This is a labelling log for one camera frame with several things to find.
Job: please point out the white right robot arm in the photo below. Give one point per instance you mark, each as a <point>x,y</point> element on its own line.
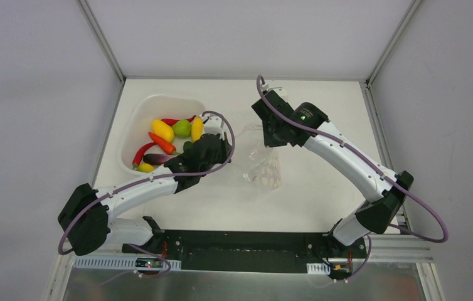
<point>307,126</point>

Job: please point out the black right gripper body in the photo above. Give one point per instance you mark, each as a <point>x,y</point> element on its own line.
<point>270,122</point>

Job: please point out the clear polka dot zip bag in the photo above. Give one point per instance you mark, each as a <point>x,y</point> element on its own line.
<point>256,164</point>

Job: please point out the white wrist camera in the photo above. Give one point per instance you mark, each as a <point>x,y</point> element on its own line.
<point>213,124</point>
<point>272,88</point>

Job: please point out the yellow toy pepper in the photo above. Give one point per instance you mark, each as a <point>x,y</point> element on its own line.
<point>163,130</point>

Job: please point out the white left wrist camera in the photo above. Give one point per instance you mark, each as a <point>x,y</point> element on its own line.
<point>213,124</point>

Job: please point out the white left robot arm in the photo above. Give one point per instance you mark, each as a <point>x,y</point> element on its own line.
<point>91,217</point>

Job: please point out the orange toy carrot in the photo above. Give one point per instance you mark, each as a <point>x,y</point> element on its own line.
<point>166,146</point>

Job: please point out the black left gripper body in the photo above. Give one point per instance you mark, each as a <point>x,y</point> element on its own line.
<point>210,147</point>

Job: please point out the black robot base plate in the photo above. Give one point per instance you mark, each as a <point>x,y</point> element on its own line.
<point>242,251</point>

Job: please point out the yellow toy lemon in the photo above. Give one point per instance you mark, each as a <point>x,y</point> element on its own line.
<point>145,167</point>

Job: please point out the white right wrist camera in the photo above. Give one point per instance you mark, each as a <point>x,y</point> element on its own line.
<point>272,88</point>

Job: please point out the red toy chili pepper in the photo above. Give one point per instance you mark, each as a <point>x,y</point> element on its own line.
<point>140,154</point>

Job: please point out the long yellow toy squash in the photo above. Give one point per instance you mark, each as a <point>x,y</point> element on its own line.
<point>197,126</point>

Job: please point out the dark green toy avocado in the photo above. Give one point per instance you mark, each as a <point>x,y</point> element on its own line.
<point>187,146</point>

